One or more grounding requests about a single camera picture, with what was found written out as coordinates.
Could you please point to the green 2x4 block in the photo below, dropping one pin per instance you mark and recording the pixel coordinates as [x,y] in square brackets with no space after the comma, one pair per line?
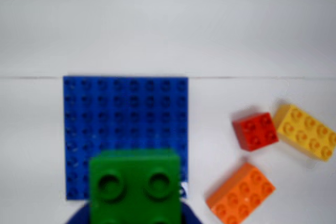
[135,187]

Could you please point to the orange 2x4 block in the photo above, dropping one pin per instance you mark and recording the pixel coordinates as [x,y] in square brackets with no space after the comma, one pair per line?
[241,195]

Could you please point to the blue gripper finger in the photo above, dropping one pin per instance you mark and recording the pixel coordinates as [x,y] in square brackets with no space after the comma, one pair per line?
[80,216]
[190,214]

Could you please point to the red 2x2 block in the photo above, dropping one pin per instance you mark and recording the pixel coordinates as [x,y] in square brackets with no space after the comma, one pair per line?
[256,132]

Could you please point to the yellow 2x4 block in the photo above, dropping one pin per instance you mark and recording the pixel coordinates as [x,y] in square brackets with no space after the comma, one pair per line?
[307,133]

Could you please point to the blue 8x8 baseplate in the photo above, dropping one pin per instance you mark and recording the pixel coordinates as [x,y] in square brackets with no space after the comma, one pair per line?
[126,113]

